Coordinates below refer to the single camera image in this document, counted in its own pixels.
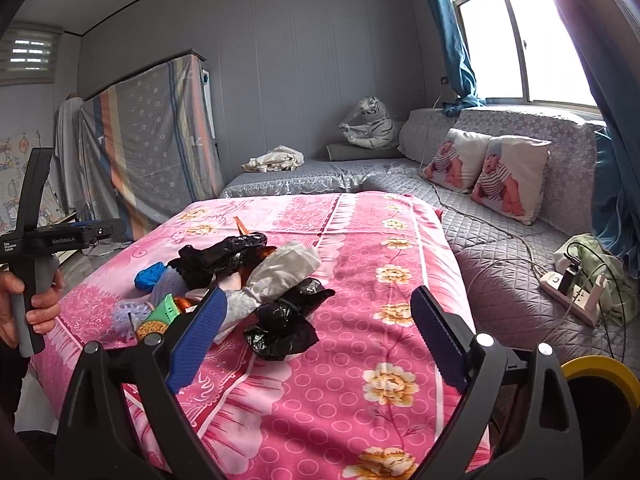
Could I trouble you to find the grey bolster pillow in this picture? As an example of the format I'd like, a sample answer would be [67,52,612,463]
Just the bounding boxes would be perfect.
[325,142,401,163]

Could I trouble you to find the black charger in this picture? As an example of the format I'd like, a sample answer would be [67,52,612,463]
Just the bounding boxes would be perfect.
[557,266,582,295]

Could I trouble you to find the black cable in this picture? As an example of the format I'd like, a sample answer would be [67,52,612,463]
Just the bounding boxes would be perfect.
[565,241,640,363]

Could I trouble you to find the blue crumpled plastic bag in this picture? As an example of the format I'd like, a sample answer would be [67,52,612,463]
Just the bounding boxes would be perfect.
[134,262,168,291]

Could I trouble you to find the grey floral back cushion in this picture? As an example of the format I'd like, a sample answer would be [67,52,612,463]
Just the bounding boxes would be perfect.
[398,106,608,236]

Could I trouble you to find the white cable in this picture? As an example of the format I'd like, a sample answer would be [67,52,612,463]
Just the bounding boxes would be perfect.
[424,150,548,277]

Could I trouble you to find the striped sheet covered mattress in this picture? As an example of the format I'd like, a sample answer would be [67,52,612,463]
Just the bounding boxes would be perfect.
[80,49,226,241]

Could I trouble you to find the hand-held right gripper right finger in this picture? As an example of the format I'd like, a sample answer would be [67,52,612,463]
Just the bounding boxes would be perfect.
[410,285,587,480]

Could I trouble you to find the window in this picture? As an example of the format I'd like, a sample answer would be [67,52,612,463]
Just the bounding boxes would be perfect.
[442,0,606,108]

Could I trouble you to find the cartoon print wall mat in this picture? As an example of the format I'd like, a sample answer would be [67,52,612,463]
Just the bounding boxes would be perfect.
[0,130,76,237]

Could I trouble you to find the white hanging cloth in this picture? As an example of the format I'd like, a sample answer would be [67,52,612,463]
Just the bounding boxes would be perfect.
[54,95,90,216]

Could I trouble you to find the green snack packet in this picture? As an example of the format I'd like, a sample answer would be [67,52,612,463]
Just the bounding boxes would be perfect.
[137,294,181,339]

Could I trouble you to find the white window blind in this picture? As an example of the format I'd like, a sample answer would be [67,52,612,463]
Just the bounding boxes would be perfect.
[0,22,63,86]

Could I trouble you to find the person's left hand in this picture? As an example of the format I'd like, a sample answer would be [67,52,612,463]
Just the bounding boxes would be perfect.
[0,266,65,348]

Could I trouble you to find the light green cloth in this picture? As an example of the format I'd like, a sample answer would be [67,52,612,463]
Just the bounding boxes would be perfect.
[552,234,626,326]

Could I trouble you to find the black plastic bag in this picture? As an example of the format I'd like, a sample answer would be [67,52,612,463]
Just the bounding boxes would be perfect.
[243,276,336,361]
[167,232,268,291]

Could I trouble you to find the tiger plush toy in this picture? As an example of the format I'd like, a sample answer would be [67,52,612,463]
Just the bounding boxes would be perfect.
[337,96,406,151]

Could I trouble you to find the yellow rimmed bin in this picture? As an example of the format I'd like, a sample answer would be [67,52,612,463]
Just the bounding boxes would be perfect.
[560,355,640,456]

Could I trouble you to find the white power strip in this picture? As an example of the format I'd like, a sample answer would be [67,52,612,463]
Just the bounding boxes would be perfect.
[539,271,603,326]

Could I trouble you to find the cream cloth pile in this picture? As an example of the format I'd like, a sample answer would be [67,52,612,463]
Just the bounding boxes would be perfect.
[241,145,305,173]

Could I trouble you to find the white plug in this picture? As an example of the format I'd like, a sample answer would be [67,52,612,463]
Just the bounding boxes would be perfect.
[592,272,614,307]

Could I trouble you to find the lilac foam net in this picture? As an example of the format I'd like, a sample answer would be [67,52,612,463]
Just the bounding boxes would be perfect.
[147,265,190,304]
[110,302,152,334]

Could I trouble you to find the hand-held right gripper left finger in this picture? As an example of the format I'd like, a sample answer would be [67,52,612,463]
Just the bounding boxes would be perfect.
[56,286,230,480]

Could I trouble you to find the baby print pillow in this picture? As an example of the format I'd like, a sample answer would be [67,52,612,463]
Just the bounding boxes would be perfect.
[470,135,552,226]
[420,128,493,194]

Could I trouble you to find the white plastic bag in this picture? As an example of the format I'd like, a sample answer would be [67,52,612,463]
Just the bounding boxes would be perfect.
[212,240,323,346]

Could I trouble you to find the blue curtain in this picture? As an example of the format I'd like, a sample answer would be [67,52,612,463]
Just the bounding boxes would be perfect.
[410,0,487,118]
[537,0,640,276]

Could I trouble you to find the pink floral blanket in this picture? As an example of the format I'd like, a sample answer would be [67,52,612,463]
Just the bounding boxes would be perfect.
[27,192,493,480]

